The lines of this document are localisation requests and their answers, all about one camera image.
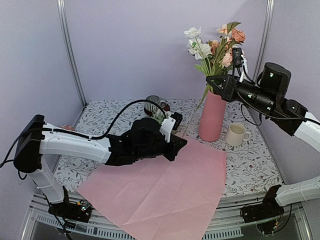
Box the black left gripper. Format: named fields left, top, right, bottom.
left=135, top=135, right=188, bottom=162

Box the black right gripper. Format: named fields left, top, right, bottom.
left=206, top=73, right=276, bottom=114

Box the peach rose flower stem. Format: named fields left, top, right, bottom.
left=221, top=48, right=233, bottom=68

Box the green leafy white stem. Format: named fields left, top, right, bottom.
left=151, top=109, right=167, bottom=125

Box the dusty orange rose stem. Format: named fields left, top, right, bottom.
left=181, top=21, right=246, bottom=138

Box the white blossom flower stem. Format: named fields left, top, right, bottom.
left=183, top=26, right=212, bottom=77

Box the pink wrapping paper sheet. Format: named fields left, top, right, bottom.
left=77, top=138, right=226, bottom=224

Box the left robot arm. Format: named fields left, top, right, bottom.
left=13, top=113, right=187, bottom=223

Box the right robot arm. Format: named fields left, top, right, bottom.
left=206, top=62, right=320, bottom=223

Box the tall pink vase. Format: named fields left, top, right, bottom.
left=198, top=91, right=227, bottom=142

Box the dark red saucer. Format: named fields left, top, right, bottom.
left=160, top=101, right=171, bottom=112

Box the striped ceramic cup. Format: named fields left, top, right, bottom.
left=144, top=95, right=161, bottom=116

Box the white coffee mug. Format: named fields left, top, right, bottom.
left=224, top=122, right=251, bottom=147

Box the floral patterned tablecloth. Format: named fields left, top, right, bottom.
left=53, top=99, right=283, bottom=197

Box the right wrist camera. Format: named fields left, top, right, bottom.
left=232, top=47, right=250, bottom=82

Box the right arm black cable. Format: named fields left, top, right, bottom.
left=231, top=59, right=320, bottom=126

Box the right aluminium frame post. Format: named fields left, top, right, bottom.
left=245, top=0, right=275, bottom=82

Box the aluminium frame post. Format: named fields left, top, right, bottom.
left=245, top=0, right=275, bottom=82
left=56, top=0, right=87, bottom=108

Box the aluminium front rail base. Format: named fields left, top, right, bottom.
left=21, top=193, right=315, bottom=240

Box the left aluminium frame post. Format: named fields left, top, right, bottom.
left=56, top=0, right=87, bottom=108

